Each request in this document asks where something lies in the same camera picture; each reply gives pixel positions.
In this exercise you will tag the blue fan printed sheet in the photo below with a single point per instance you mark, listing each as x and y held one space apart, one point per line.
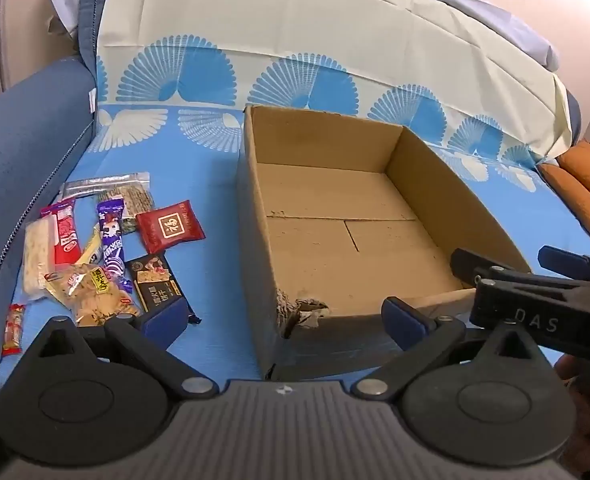
200 160

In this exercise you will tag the purple cartoon snack packet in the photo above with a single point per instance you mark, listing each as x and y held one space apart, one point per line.
112 250

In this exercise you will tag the blue sofa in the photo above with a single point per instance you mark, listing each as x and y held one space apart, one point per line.
25 150

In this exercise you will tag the cardboard box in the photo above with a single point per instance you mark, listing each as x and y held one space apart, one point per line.
325 240

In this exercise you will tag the red square snack packet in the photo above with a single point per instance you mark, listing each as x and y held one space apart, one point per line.
170 227

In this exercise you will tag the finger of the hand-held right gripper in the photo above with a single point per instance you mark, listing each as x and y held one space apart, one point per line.
570 259
475 265

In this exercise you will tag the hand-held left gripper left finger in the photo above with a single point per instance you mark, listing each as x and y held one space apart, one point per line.
167 322

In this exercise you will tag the black biscuit packet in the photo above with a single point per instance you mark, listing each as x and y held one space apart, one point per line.
155 280

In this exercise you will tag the yellow snack bar packet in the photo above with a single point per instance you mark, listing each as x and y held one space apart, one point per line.
92 247

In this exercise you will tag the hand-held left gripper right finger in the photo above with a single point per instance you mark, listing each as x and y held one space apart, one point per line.
402 320

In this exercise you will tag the small red candy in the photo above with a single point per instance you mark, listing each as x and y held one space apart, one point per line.
14 330

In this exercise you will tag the golden fried snack bag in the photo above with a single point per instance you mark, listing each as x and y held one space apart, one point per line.
95 295

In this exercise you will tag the white nougat packet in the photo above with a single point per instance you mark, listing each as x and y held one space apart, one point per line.
37 255

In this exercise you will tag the white sofa tag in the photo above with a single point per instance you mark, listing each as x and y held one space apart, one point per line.
92 101

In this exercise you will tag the red and white snack packet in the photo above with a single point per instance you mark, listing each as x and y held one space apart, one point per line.
65 235

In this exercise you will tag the clear zip bag granola bar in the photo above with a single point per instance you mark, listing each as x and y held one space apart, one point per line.
125 200

